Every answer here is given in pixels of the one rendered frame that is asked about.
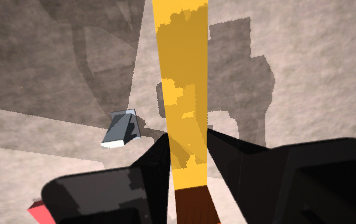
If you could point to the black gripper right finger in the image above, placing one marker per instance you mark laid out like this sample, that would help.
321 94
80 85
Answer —
260 178

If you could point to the yellow and orange bar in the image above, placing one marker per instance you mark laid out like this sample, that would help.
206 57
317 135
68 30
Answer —
182 40

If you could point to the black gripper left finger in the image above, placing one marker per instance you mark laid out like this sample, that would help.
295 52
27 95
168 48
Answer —
143 185

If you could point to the red flat bar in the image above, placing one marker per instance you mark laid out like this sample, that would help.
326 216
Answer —
40 213

